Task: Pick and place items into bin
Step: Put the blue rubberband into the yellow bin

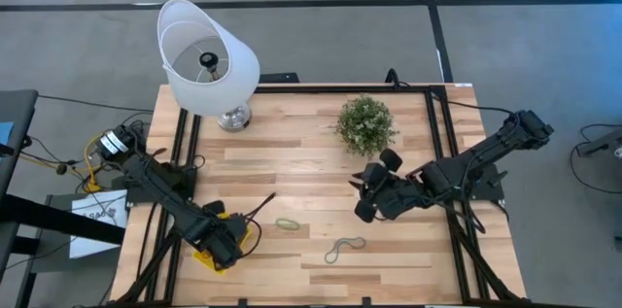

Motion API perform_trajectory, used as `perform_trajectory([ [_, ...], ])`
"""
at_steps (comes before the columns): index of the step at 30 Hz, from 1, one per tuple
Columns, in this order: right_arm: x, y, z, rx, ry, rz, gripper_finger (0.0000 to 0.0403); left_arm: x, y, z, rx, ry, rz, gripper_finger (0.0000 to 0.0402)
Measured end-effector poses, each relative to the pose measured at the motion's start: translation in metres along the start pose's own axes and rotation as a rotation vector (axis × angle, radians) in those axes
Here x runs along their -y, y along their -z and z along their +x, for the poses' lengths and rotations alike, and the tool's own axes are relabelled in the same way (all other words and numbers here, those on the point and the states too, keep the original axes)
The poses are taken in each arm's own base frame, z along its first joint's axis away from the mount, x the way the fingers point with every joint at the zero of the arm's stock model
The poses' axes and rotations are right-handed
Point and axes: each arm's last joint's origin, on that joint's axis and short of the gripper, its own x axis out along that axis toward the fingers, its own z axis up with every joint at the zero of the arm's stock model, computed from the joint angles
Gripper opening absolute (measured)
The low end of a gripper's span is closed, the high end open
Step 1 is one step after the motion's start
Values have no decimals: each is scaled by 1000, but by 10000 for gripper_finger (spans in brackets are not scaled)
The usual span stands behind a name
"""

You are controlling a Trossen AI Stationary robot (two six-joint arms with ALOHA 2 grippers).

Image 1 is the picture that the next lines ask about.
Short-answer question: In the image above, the black looped floor cable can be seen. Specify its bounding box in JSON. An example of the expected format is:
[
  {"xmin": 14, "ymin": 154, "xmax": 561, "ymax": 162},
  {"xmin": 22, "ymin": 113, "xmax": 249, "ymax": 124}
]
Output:
[{"xmin": 569, "ymin": 122, "xmax": 622, "ymax": 196}]

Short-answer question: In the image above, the white paper sheet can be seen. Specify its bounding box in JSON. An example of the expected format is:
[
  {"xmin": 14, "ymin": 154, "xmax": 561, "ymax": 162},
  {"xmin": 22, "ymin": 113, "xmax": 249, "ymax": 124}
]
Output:
[{"xmin": 69, "ymin": 189, "xmax": 129, "ymax": 259}]

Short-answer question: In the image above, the teal rubber band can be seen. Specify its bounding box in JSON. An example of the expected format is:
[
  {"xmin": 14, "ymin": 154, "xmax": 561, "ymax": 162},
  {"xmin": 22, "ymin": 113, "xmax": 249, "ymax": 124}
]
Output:
[{"xmin": 324, "ymin": 236, "xmax": 367, "ymax": 265}]

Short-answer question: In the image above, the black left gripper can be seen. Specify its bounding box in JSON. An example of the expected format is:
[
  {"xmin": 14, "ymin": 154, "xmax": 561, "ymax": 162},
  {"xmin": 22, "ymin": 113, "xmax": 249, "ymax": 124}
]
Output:
[{"xmin": 187, "ymin": 199, "xmax": 249, "ymax": 270}]

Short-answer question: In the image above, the white shade silver table lamp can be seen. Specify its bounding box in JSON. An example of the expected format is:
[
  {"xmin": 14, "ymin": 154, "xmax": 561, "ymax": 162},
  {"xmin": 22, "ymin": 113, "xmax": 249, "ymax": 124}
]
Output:
[{"xmin": 155, "ymin": 0, "xmax": 261, "ymax": 133}]

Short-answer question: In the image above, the black box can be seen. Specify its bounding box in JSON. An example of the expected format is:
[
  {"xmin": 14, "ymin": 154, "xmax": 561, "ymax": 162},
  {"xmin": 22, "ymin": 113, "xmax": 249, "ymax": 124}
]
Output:
[{"xmin": 259, "ymin": 72, "xmax": 300, "ymax": 85}]

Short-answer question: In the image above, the blue item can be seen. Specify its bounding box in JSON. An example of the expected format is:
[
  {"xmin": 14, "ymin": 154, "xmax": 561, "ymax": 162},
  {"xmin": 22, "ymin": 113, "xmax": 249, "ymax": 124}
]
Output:
[{"xmin": 0, "ymin": 120, "xmax": 16, "ymax": 148}]

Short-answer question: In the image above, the grey device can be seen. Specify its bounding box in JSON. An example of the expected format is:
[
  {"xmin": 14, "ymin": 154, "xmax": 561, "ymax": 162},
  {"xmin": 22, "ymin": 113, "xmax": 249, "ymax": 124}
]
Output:
[{"xmin": 576, "ymin": 126, "xmax": 622, "ymax": 159}]

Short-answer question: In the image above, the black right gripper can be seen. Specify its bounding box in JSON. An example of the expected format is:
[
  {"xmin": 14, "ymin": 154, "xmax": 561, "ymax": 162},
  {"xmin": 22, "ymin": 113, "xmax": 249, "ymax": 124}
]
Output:
[{"xmin": 348, "ymin": 148, "xmax": 429, "ymax": 224}]

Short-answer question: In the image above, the black clamp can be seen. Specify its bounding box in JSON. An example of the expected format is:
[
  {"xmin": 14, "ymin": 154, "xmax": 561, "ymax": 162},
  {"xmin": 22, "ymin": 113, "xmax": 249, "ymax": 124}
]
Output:
[{"xmin": 385, "ymin": 67, "xmax": 405, "ymax": 88}]

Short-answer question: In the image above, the yellow cable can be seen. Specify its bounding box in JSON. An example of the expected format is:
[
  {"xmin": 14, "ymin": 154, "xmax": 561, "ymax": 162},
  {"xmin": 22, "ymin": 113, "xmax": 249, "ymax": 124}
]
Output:
[{"xmin": 83, "ymin": 131, "xmax": 106, "ymax": 193}]

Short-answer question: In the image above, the black beam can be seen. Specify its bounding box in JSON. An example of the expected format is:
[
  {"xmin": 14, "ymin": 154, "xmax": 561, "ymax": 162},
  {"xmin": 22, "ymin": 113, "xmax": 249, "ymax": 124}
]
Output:
[{"xmin": 0, "ymin": 193, "xmax": 127, "ymax": 247}]

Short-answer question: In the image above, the black aluminium table frame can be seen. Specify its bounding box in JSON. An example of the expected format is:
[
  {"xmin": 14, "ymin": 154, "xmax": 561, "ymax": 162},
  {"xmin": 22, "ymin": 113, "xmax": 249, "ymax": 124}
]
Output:
[{"xmin": 109, "ymin": 84, "xmax": 529, "ymax": 308}]

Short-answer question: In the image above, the yellow plastic bin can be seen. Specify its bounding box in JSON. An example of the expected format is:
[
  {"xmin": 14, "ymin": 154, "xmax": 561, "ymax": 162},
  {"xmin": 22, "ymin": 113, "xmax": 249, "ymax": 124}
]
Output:
[{"xmin": 191, "ymin": 210, "xmax": 255, "ymax": 276}]

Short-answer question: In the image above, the black power cable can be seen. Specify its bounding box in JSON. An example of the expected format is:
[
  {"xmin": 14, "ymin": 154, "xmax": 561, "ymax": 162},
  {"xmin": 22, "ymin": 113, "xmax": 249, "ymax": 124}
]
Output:
[{"xmin": 430, "ymin": 91, "xmax": 516, "ymax": 118}]

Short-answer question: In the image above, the green potted plant black pot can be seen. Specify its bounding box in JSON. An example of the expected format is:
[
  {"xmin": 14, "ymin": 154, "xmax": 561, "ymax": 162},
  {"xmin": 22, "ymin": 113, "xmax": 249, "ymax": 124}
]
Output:
[{"xmin": 334, "ymin": 94, "xmax": 400, "ymax": 158}]

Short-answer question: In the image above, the green rubber band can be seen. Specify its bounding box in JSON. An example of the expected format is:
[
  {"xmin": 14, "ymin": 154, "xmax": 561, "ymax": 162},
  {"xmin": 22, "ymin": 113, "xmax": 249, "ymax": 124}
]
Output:
[{"xmin": 274, "ymin": 217, "xmax": 302, "ymax": 232}]

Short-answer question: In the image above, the grey desk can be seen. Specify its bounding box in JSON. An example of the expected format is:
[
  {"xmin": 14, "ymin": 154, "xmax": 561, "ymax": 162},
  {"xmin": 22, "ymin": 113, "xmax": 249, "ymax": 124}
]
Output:
[{"xmin": 0, "ymin": 88, "xmax": 40, "ymax": 197}]

